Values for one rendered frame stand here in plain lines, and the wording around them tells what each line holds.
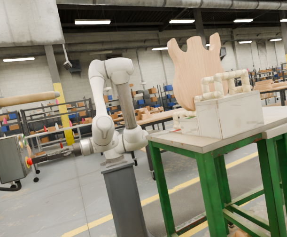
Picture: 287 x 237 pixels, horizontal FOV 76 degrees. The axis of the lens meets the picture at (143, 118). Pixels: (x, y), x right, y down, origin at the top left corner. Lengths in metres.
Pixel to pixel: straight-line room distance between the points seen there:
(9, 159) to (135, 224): 1.11
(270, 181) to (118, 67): 1.12
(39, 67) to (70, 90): 2.05
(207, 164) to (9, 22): 0.84
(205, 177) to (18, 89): 11.73
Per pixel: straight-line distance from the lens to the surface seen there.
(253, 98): 1.00
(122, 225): 1.72
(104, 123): 0.88
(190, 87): 1.01
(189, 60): 1.04
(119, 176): 1.55
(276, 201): 1.27
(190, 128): 1.00
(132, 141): 1.49
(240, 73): 0.96
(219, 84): 0.86
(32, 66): 12.30
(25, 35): 0.70
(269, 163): 1.17
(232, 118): 0.89
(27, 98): 0.80
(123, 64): 1.32
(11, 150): 1.02
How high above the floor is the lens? 1.15
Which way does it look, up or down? 4 degrees down
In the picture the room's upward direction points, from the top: 11 degrees counter-clockwise
